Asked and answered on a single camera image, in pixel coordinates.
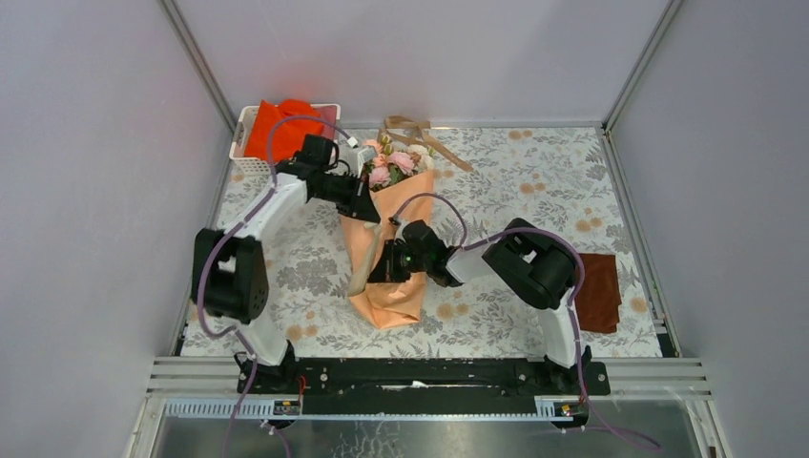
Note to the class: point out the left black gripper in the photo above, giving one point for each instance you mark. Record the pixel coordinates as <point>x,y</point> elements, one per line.
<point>360,205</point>

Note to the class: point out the dark red cloth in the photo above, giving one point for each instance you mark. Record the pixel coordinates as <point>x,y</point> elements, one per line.
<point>328,112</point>

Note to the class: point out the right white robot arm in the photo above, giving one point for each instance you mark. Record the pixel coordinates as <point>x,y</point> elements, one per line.
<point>540,268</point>

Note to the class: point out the pink rose stems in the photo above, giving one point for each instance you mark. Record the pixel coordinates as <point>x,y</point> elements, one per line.
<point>390,162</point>

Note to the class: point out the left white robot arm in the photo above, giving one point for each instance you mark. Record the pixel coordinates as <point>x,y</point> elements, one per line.
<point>229,279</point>

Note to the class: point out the orange cloth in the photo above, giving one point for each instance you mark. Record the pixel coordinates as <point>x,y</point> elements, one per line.
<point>288,137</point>

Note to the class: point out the beige orange wrapping paper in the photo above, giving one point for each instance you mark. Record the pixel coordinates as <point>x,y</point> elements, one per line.
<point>382,289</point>

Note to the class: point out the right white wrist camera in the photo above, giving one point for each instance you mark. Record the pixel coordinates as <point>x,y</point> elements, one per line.
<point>399,225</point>

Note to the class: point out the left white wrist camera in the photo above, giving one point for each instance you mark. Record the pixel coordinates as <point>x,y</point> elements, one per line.
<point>359,153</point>

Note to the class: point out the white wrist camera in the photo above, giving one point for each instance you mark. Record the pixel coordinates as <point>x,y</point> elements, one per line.
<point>359,153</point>
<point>399,225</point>

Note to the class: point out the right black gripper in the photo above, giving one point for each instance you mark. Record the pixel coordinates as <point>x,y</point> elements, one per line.
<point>386,270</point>

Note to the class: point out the brown wooden block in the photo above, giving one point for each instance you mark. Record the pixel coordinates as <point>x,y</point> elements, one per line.
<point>598,301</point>

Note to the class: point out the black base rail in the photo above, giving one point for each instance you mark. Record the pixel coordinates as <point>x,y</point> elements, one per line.
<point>363,386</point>

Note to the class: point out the tan ribbon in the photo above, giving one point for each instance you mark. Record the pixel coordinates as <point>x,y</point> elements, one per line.
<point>409,131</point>

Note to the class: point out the floral table cloth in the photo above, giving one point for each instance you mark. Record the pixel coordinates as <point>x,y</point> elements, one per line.
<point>555,178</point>

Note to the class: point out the white plastic basket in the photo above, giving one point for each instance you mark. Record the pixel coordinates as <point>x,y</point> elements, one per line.
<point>254,166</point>

